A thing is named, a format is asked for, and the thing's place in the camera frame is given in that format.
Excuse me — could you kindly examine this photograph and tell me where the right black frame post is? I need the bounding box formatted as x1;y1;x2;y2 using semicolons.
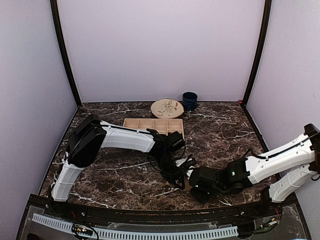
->
242;0;273;106

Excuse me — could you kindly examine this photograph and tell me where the wooden compartment tray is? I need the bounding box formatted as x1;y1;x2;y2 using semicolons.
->
123;118;185;139

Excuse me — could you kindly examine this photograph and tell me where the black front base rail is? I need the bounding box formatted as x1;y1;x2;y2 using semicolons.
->
46;199;281;225

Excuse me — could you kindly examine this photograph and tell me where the dark blue mug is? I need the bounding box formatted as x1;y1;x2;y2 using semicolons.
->
182;92;198;112

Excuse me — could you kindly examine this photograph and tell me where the left black frame post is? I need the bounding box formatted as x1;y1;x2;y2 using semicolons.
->
49;0;82;108

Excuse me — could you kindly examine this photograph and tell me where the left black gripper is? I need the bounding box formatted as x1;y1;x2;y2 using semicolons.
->
154;153;185;190

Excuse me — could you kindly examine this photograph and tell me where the cream floral ceramic plate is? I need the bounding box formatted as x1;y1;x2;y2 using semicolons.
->
150;98;184;119

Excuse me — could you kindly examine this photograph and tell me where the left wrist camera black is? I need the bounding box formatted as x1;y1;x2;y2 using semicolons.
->
167;131;185;152

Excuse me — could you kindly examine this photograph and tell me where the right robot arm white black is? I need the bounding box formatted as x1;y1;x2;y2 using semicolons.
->
186;123;320;217

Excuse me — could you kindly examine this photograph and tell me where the plain brown sock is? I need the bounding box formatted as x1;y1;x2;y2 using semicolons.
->
183;176;192;192

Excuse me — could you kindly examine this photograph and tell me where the black frame post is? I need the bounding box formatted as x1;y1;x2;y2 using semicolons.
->
49;0;82;108
242;0;273;106

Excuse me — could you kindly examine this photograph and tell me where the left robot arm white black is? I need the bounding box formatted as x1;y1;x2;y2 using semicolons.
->
50;114;196;218

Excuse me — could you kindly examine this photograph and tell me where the white slotted cable duct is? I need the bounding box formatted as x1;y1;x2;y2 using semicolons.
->
31;213;239;240

